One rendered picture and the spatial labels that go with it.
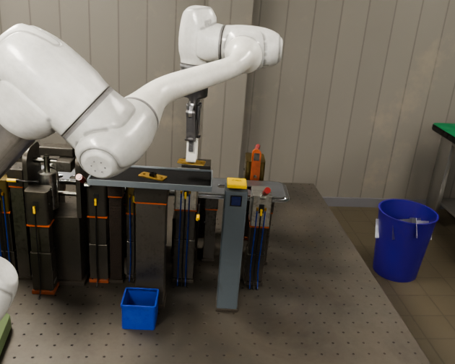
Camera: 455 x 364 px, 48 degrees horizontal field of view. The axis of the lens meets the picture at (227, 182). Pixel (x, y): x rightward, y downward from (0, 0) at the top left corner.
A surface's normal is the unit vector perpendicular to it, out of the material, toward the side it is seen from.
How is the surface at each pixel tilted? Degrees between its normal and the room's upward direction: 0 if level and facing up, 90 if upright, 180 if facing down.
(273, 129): 90
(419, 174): 90
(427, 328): 0
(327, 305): 0
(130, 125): 41
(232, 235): 90
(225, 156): 90
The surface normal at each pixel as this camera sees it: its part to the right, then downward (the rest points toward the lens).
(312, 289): 0.07, -0.92
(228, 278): 0.01, 0.38
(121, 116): 0.74, -0.30
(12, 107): -0.22, 0.51
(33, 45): 0.33, -0.38
